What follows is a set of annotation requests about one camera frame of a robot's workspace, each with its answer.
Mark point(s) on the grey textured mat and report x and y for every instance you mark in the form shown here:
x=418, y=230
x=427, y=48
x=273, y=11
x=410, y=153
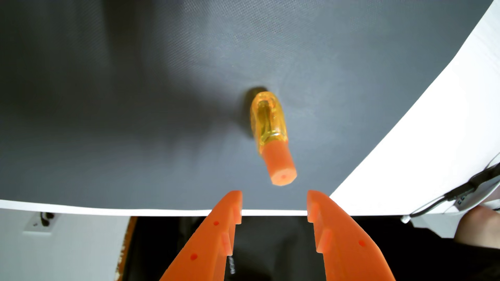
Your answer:
x=156, y=117

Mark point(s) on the yellow eyedrops bottle orange cap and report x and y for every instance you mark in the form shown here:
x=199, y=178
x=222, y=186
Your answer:
x=271, y=132

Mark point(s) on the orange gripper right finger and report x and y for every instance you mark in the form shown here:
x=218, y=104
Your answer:
x=347, y=246

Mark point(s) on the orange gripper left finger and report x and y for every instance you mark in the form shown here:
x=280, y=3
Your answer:
x=207, y=242

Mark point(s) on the white device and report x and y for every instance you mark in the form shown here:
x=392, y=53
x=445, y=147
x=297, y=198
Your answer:
x=478, y=195

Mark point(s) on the white wall outlet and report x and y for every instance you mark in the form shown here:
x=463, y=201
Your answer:
x=41, y=222

